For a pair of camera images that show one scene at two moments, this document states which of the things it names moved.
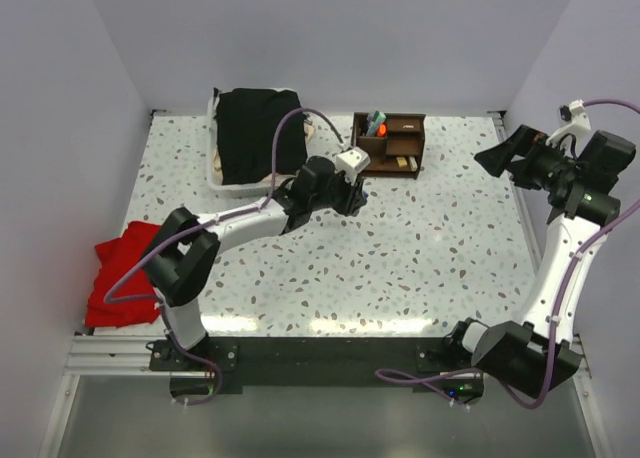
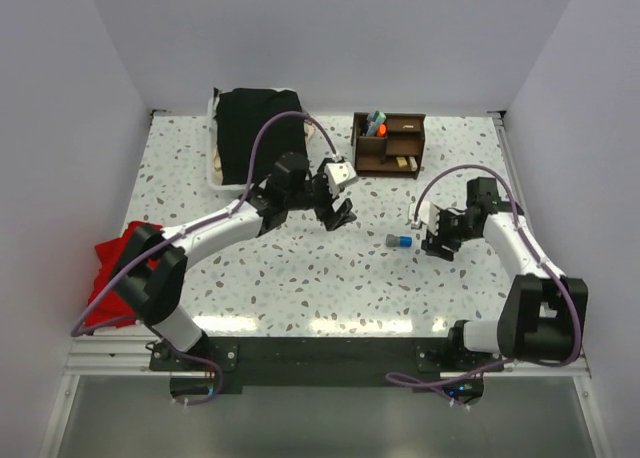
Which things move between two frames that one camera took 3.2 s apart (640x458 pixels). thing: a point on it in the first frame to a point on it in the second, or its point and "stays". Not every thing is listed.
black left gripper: x=353 y=195 to x=332 y=220
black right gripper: x=534 y=146 to x=432 y=243
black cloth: x=245 y=124 stays
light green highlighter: x=378 y=118 stays
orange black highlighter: x=381 y=130 stays
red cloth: x=116 y=257 stays
